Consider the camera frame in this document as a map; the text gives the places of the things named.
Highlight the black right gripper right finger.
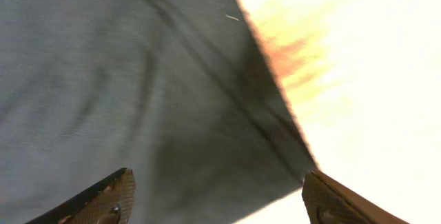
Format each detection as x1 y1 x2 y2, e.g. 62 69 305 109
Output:
302 170 408 224

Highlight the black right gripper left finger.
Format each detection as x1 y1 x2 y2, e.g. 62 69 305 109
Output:
26 167 136 224

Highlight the black t-shirt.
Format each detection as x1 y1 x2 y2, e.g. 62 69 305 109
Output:
1 0 316 223

